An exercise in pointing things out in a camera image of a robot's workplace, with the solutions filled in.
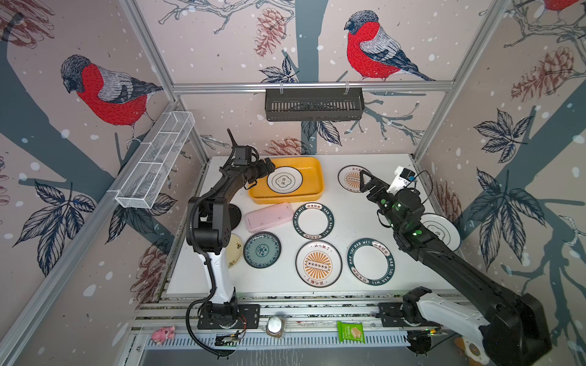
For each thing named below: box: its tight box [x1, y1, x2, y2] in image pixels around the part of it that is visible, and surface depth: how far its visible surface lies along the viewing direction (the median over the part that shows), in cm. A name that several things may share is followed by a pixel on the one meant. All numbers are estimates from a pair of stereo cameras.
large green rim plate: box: [347, 237, 397, 286], surface depth 86 cm
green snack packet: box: [336, 321, 366, 344], surface depth 71 cm
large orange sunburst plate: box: [295, 240, 343, 289], surface depth 87 cm
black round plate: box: [227, 203, 242, 232], surface depth 97 cm
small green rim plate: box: [293, 202, 335, 240], surface depth 99 cm
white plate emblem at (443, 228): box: [418, 212, 462, 252], surface depth 95 cm
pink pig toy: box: [151, 326, 177, 344], surface depth 71 cm
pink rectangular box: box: [244, 202, 293, 233], surface depth 99 cm
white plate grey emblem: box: [267, 166, 303, 195], surface depth 113 cm
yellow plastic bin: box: [248, 157, 325, 205], surface depth 109 cm
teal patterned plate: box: [242, 231, 282, 270], surface depth 90 cm
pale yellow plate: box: [225, 233, 244, 270], surface depth 90 cm
